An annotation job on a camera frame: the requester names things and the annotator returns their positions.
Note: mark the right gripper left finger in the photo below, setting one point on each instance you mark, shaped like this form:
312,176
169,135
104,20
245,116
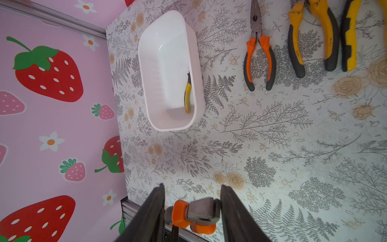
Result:
148,224

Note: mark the yellow striped needle-nose pliers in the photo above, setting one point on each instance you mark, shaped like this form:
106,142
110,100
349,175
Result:
348,35

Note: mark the white plastic storage box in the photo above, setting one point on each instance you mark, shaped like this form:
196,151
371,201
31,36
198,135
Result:
167,52

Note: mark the yellow grey needle-nose pliers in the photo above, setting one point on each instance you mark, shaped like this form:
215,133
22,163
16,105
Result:
187,95

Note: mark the yellow black diagonal pliers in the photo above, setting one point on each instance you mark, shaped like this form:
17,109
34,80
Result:
302,45

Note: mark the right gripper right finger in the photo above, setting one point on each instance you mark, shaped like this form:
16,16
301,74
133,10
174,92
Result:
238,224

